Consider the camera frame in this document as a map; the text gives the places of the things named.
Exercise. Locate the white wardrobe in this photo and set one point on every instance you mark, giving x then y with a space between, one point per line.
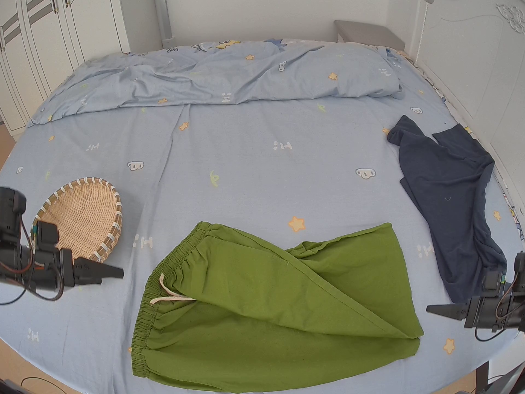
41 35

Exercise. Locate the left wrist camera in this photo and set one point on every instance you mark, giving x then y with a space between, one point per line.
46 236

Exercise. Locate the pale blue quilt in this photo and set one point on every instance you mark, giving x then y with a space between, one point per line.
205 80

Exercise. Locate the round woven basket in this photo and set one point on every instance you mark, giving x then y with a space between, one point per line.
78 216

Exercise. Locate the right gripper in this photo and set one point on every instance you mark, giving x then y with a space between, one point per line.
488 314

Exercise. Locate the dark blue garment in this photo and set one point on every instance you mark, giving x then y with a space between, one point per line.
447 187

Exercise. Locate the green shorts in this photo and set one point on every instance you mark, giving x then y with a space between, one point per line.
266 302

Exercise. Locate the bed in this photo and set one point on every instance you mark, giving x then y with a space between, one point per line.
262 158

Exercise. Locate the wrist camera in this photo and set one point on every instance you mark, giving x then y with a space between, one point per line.
492 280
46 236

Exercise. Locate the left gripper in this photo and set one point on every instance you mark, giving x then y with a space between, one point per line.
49 271

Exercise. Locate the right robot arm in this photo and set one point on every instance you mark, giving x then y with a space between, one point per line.
517 302

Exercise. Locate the grey bedside table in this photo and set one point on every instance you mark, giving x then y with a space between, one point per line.
365 33

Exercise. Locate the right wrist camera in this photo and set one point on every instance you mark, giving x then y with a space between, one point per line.
492 280

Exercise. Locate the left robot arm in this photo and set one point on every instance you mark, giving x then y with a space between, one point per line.
12 261

